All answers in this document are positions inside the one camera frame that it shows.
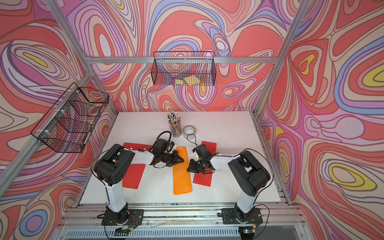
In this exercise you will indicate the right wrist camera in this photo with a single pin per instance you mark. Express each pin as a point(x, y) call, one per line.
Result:
point(201, 153)

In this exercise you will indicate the red paper sheet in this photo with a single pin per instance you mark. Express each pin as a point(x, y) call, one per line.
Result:
point(135, 172)
point(205, 179)

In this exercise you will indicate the yellow sticky notes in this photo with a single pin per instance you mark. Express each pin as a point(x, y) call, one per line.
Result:
point(189, 80)

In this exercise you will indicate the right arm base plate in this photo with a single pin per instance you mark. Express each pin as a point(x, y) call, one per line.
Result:
point(231, 216)

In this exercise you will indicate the orange paper sheet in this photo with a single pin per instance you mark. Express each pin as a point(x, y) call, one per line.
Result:
point(181, 178)

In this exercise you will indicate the clear tape roll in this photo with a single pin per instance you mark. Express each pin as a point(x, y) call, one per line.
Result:
point(189, 132)

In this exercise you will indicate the back wall wire basket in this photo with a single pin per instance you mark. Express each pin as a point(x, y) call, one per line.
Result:
point(171, 65)

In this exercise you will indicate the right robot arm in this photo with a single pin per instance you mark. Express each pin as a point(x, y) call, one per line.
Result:
point(248, 171)

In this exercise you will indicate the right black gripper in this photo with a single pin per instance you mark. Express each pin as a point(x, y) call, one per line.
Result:
point(191, 168)

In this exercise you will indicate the pencil cup with pencils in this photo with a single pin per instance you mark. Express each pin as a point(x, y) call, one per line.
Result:
point(174, 120)

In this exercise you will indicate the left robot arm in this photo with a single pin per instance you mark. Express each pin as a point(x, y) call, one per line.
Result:
point(113, 166)

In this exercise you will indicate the left wall wire basket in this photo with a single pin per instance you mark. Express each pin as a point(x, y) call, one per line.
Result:
point(69, 123)

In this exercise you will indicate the wall wire basket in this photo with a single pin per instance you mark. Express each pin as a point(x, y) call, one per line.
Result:
point(69, 123)
point(171, 65)

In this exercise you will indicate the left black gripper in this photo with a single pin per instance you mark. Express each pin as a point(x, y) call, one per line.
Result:
point(175, 161)

